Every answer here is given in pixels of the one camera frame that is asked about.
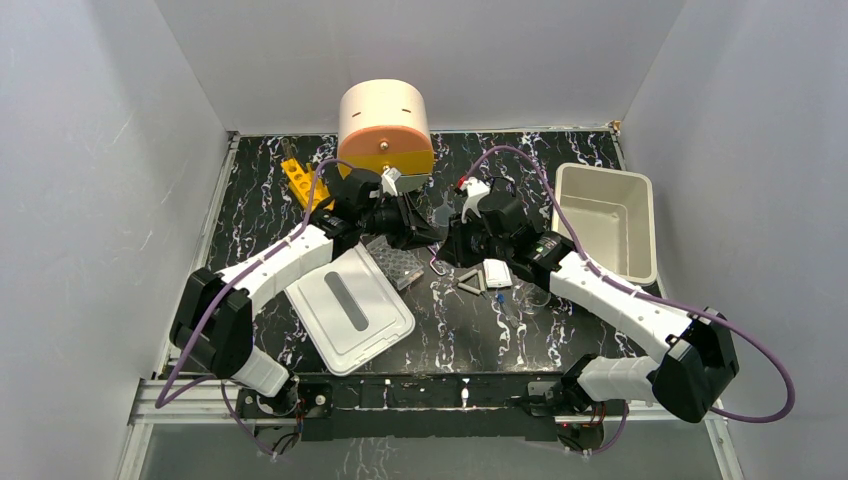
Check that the clear plastic tube rack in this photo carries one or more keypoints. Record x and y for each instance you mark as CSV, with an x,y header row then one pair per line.
x,y
402,268

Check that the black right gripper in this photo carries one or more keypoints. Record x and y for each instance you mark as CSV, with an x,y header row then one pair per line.
x,y
453,249

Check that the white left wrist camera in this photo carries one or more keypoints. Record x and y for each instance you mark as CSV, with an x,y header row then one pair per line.
x,y
389,182

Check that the clear plastic funnel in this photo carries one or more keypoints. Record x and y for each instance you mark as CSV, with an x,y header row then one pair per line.
x,y
442,213

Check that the white paper packet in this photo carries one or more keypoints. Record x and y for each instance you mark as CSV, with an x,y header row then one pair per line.
x,y
496,274

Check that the clear glass dish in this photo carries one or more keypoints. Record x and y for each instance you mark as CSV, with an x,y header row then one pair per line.
x,y
529,298

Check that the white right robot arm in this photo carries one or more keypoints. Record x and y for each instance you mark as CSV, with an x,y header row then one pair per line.
x,y
688,359

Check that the white clay pipe triangle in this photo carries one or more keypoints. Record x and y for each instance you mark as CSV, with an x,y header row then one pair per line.
x,y
472,282

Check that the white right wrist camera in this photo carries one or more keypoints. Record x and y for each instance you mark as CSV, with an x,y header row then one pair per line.
x,y
475,191

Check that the blue capped vial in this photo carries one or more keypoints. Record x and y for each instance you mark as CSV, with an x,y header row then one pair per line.
x,y
500,299

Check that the white plastic bin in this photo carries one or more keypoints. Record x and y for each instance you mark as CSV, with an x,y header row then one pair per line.
x,y
612,213

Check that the white bin lid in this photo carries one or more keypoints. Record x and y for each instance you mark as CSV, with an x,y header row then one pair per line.
x,y
350,311

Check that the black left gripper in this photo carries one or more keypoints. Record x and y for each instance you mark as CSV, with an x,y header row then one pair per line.
x,y
409,223

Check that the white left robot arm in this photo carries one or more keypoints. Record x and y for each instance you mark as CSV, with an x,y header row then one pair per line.
x,y
214,318

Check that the round white drawer cabinet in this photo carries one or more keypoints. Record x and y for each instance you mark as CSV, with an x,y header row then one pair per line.
x,y
383,124

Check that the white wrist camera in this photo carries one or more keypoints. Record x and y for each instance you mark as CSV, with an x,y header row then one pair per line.
x,y
475,191
389,182

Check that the yellow test tube rack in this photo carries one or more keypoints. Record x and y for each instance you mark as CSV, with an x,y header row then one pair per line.
x,y
303,181

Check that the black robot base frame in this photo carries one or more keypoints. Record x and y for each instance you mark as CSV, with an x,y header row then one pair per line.
x,y
523,405

